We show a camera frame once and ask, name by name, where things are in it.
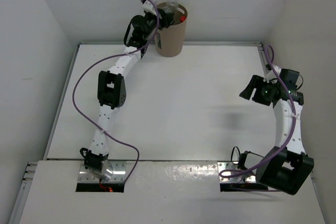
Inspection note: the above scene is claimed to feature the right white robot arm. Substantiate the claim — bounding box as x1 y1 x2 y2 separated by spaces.
240 68 314 195

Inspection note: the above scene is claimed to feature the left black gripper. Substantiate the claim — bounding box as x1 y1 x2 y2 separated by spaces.
142 8 173 40

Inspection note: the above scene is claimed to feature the clear bottle blue label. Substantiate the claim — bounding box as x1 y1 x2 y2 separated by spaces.
161 0 179 15

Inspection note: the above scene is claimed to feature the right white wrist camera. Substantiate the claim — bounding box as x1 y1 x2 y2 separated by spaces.
264 64 281 83

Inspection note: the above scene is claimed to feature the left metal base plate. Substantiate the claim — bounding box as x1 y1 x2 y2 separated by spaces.
77 161 126 184

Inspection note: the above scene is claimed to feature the metal base plate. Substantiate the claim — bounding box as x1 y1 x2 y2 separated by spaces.
77 161 126 184
217 161 257 184

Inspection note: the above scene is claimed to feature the red cap clear bottle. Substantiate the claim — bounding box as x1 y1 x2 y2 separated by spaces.
180 16 186 23

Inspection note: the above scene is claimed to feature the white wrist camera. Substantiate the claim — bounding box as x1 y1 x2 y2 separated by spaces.
141 0 156 16
264 64 281 83

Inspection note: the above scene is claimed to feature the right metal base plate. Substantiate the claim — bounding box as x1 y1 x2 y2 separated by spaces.
217 161 257 184

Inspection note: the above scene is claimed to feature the brown plastic garbage bin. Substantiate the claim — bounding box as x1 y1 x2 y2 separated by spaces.
155 4 188 57

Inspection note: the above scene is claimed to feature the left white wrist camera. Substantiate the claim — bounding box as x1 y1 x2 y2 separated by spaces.
141 0 156 16

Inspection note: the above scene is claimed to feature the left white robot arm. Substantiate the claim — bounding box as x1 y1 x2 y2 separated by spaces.
80 1 175 179

